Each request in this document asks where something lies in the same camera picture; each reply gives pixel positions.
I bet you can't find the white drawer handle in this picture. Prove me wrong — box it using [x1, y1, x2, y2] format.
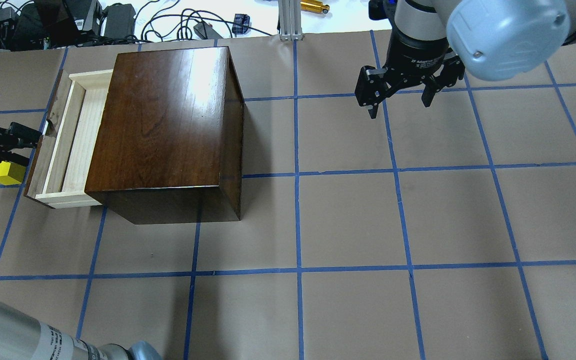
[42, 118, 54, 137]

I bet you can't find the gold cylindrical tool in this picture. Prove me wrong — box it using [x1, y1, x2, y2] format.
[300, 0, 330, 15]

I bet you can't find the light wood drawer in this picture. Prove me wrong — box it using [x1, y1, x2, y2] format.
[23, 69, 114, 209]

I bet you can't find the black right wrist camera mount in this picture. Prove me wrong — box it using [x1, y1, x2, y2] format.
[368, 0, 398, 21]

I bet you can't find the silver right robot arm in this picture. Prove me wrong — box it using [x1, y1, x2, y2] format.
[354, 0, 576, 119]

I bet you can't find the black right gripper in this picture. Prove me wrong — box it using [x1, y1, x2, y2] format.
[354, 34, 466, 120]

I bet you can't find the aluminium frame post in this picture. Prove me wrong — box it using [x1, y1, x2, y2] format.
[278, 0, 304, 42]

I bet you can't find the yellow block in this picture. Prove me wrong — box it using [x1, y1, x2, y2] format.
[0, 161, 26, 186]

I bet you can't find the dark wooden drawer cabinet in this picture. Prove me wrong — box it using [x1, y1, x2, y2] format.
[84, 47, 245, 224]

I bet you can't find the black laptop charger brick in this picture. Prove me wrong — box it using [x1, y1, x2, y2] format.
[102, 3, 137, 39]

